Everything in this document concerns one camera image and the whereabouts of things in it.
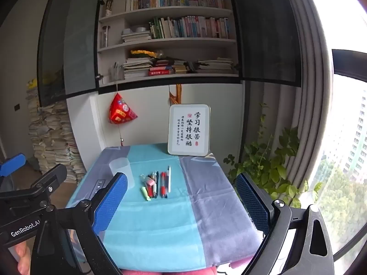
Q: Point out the grey curtain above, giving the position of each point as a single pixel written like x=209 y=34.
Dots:
x=312 y=91

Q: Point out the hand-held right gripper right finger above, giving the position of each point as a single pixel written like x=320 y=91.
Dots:
x=252 y=206

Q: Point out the red pen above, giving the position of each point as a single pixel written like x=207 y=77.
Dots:
x=162 y=190

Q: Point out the yellow flower garland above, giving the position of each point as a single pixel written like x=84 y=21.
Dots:
x=143 y=53

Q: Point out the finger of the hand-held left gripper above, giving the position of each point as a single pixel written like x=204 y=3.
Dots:
x=11 y=164
x=50 y=179

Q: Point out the framed calligraphy sign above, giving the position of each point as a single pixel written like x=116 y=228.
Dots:
x=189 y=129

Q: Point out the green leafy plant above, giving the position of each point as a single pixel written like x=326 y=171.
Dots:
x=269 y=160

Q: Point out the stack with red books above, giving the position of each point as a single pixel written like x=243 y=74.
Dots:
x=163 y=70

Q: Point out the red hanging ornament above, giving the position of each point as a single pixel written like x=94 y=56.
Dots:
x=122 y=111

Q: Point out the pink and green eraser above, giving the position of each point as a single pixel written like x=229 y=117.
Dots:
x=149 y=182

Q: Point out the white cup with brushes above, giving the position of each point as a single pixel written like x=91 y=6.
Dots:
x=108 y=10

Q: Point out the blue and grey tablecloth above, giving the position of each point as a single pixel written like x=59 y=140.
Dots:
x=172 y=229

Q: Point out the translucent plastic cup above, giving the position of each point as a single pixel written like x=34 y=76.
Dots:
x=123 y=166

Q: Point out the desk control panel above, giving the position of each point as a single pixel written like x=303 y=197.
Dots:
x=99 y=184

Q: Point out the stack of grey booklets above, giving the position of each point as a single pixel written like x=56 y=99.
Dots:
x=215 y=66

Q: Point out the dark glass cabinet door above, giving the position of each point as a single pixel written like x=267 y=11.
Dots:
x=266 y=34
x=71 y=48

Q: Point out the small stack of flat books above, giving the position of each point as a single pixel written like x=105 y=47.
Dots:
x=134 y=37

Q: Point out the clear pen holder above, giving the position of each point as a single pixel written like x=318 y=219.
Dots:
x=116 y=71

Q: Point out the row of pink-spined books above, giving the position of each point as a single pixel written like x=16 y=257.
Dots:
x=189 y=27

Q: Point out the pile of stacked papers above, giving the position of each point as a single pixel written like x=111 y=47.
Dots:
x=54 y=137

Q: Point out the long row of upright books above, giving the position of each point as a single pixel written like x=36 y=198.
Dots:
x=172 y=2

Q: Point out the person's pink fleece clothing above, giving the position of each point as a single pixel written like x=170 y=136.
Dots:
x=183 y=270

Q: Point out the clear tube container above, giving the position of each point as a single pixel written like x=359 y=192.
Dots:
x=106 y=35

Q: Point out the black wall switch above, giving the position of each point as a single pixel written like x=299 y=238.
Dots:
x=17 y=107

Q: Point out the white clear-capped pen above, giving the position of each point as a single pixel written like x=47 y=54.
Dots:
x=169 y=180

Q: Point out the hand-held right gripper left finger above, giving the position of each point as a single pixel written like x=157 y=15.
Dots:
x=111 y=203

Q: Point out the black window frame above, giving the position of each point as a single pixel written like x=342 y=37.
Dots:
x=349 y=63

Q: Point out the medal with striped ribbon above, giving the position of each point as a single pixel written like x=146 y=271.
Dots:
x=179 y=94

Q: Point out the light green chunky pen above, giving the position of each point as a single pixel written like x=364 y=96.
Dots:
x=144 y=193

